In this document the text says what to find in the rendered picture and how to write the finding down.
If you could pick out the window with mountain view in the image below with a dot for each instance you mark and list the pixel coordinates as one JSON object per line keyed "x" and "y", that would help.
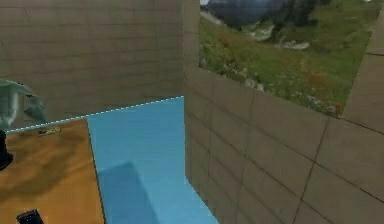
{"x": 283, "y": 50}

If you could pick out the small yellow black flat object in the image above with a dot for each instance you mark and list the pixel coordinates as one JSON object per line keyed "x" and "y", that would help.
{"x": 49, "y": 131}

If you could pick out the brown wooden table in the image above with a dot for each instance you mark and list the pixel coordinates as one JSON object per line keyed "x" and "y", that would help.
{"x": 50, "y": 173}

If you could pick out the black plant pot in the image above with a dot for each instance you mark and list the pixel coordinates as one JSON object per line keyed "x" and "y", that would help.
{"x": 4, "y": 153}

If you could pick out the small black box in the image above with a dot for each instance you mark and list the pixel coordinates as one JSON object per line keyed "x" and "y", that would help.
{"x": 30, "y": 217}

